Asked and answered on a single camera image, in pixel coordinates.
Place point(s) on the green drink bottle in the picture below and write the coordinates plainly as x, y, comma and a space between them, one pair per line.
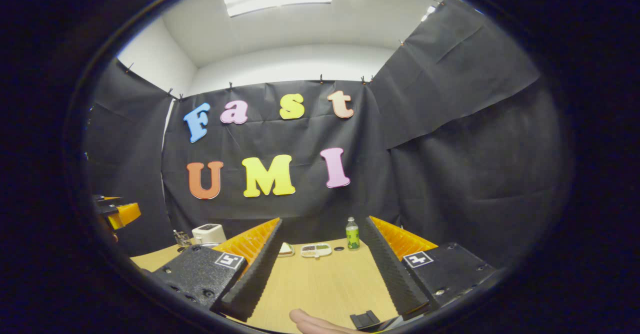
352, 236

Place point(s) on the white toaster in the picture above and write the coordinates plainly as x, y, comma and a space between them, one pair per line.
209, 234

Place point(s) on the plate with sandwich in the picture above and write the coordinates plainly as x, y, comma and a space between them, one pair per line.
286, 249

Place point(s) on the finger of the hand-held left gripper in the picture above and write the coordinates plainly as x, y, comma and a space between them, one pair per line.
125, 214

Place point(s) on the black backdrop cloth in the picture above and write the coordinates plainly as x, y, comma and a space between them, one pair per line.
450, 174

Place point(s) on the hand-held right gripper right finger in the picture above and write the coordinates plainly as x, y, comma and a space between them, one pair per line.
392, 274

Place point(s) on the white divided grain tray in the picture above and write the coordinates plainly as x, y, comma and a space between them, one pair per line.
316, 250

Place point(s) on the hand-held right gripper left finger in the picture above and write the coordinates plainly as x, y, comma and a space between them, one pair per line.
257, 279

